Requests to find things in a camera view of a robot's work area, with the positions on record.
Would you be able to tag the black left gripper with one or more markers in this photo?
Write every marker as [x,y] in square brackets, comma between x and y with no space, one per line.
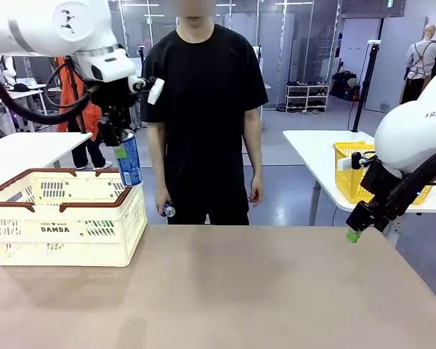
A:
[112,102]

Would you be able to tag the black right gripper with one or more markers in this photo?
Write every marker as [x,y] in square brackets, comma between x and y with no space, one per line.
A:
[379,181]

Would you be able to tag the blue drink can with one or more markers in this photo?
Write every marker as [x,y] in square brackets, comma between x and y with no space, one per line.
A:
[131,163]
[169,211]

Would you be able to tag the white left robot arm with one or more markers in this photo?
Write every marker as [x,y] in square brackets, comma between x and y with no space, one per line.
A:
[40,25]

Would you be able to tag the person's left forearm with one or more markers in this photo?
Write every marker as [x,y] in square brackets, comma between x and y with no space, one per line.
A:
[252,145]

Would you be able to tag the person's right forearm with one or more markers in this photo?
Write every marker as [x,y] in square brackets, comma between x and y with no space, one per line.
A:
[158,156]

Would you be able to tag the yellow plastic shopping basket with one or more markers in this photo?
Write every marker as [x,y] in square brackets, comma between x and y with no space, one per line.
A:
[349,181]

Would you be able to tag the cream basket with brown rim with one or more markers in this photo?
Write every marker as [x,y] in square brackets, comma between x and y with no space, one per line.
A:
[58,251]

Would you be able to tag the person's right hand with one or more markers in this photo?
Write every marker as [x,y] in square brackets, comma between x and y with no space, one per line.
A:
[162,199]

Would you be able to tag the person's left hand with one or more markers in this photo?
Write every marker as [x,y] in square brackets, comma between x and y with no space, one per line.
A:
[256,191]

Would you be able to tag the person in orange hoodie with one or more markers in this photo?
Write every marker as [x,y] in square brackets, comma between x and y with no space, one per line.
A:
[91,123]

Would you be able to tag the black tripod pole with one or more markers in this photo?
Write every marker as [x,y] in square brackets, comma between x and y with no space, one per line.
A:
[81,116]

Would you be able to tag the person in black t-shirt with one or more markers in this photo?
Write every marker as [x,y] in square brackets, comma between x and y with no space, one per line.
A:
[203,109]

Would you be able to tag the white background table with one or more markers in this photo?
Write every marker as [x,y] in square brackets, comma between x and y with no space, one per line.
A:
[22,94]

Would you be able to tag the black stand with white top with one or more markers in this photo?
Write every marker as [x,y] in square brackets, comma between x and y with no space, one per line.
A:
[364,91]

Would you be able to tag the black bags pile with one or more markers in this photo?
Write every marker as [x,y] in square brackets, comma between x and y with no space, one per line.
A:
[343,87]

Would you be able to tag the white shoe rack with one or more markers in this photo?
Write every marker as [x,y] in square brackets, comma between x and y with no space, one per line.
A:
[307,95]

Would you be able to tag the mannequin with grey apron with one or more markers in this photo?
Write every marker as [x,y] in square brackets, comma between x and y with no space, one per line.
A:
[418,62]

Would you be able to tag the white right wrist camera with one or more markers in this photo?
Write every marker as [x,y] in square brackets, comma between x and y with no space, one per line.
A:
[344,164]

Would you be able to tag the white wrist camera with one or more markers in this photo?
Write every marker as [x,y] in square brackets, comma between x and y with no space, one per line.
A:
[155,91]
[344,164]

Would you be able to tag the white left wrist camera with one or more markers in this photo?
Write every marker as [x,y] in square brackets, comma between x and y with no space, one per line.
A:
[155,91]

